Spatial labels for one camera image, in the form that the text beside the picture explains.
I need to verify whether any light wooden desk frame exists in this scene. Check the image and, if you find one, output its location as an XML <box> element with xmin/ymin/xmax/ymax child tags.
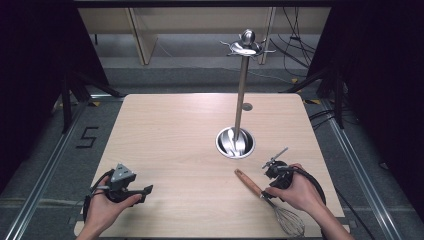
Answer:
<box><xmin>77</xmin><ymin>7</ymin><xmax>332</xmax><ymax>66</ymax></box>

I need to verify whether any person's right hand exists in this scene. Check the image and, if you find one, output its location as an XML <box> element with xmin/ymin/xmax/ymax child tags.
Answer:
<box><xmin>264</xmin><ymin>162</ymin><xmax>324</xmax><ymax>215</ymax></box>

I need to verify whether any steel utensil hanging stand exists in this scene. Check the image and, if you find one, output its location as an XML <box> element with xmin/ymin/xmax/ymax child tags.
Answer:
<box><xmin>215</xmin><ymin>28</ymin><xmax>277</xmax><ymax>160</ymax></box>

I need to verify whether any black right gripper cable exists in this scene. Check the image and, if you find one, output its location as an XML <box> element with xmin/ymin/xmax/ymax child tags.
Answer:
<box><xmin>293</xmin><ymin>165</ymin><xmax>377</xmax><ymax>240</ymax></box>

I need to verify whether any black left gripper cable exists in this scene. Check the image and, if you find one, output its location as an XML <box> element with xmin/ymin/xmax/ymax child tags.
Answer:
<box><xmin>82</xmin><ymin>168</ymin><xmax>116</xmax><ymax>222</ymax></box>

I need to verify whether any bundle of black cables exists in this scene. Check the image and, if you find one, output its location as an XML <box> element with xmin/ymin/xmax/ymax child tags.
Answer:
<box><xmin>269</xmin><ymin>7</ymin><xmax>318</xmax><ymax>70</ymax></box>

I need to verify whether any person's left hand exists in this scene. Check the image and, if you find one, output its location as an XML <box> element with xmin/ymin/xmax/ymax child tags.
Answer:
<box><xmin>83</xmin><ymin>175</ymin><xmax>143</xmax><ymax>232</ymax></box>

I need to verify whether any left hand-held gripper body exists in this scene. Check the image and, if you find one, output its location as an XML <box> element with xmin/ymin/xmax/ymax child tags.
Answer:
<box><xmin>98</xmin><ymin>163</ymin><xmax>148</xmax><ymax>204</ymax></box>

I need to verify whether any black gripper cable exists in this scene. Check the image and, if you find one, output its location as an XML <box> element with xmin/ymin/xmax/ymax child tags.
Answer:
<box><xmin>293</xmin><ymin>165</ymin><xmax>377</xmax><ymax>240</ymax></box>
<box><xmin>82</xmin><ymin>168</ymin><xmax>116</xmax><ymax>222</ymax></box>

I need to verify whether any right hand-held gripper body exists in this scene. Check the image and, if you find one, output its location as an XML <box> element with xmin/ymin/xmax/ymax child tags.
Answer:
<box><xmin>261</xmin><ymin>146</ymin><xmax>298</xmax><ymax>192</ymax></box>

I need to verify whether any wooden handled wire whisk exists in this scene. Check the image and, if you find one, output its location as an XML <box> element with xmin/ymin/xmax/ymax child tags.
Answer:
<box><xmin>233</xmin><ymin>168</ymin><xmax>306</xmax><ymax>238</ymax></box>

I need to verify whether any metal floor rail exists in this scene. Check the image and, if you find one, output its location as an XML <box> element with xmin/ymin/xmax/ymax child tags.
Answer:
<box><xmin>2</xmin><ymin>96</ymin><xmax>111</xmax><ymax>240</ymax></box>
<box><xmin>320</xmin><ymin>99</ymin><xmax>399</xmax><ymax>240</ymax></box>

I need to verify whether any black tripod stand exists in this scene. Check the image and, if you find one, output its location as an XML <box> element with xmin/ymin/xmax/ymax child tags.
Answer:
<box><xmin>59</xmin><ymin>70</ymin><xmax>125</xmax><ymax>135</ymax></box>
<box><xmin>281</xmin><ymin>62</ymin><xmax>349</xmax><ymax>130</ymax></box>

